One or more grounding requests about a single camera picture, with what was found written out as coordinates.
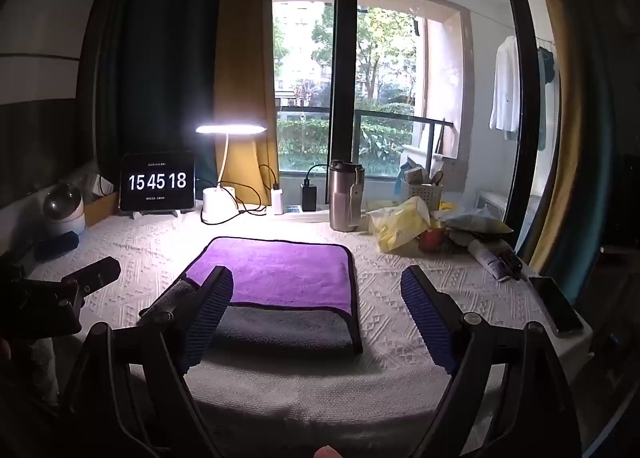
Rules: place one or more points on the purple and grey towel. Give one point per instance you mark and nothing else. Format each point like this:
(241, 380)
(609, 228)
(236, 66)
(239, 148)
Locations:
(289, 297)

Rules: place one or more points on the white round humidifier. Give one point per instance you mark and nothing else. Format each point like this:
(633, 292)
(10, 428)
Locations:
(63, 210)

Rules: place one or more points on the cardboard box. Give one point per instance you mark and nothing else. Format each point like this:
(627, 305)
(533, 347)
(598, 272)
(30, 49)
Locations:
(101, 208)

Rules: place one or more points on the yellow curtain left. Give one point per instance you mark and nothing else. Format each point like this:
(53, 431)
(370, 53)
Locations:
(244, 94)

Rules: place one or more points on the white hanging shirt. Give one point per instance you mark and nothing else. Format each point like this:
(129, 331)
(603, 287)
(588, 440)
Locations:
(506, 100)

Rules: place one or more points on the black window frame post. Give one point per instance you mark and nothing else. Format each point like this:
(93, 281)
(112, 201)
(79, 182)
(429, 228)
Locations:
(342, 109)

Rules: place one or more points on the dark green curtain left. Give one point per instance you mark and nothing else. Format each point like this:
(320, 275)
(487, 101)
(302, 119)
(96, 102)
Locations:
(155, 81)

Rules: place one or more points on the yellow tissue pack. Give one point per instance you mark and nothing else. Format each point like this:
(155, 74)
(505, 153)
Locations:
(393, 227)

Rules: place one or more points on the white charger plug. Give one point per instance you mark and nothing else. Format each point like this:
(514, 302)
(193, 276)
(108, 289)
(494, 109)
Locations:
(277, 199)

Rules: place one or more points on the red cup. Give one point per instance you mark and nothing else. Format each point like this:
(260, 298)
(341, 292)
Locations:
(431, 240)

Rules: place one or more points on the white desk lamp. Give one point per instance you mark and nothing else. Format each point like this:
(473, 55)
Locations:
(221, 205)

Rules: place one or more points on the white tube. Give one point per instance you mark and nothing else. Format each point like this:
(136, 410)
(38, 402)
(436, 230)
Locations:
(489, 261)

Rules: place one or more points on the tablet showing clock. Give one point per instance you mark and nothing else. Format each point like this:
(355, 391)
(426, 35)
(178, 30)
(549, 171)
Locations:
(157, 182)

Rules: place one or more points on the white perforated basket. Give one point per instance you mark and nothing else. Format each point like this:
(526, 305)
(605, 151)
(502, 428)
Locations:
(430, 194)

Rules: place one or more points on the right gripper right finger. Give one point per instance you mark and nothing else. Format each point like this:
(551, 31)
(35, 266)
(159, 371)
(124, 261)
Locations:
(535, 415)

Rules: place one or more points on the teal hanging garment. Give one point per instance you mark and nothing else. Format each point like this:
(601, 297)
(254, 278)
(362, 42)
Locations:
(546, 64)

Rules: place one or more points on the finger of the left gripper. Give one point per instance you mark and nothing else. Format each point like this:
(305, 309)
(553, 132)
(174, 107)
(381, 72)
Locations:
(94, 277)
(177, 305)

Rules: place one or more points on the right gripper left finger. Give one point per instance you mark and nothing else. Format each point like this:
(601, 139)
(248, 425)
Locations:
(102, 400)

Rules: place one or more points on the stainless steel tumbler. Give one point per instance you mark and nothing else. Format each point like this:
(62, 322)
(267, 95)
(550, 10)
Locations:
(346, 181)

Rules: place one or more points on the black smartphone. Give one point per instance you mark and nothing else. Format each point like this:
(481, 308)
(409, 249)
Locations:
(561, 316)

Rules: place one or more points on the white textured tablecloth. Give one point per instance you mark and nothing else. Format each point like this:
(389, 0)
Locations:
(378, 403)

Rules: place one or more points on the black power bank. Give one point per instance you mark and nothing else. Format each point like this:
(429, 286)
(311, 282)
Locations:
(308, 197)

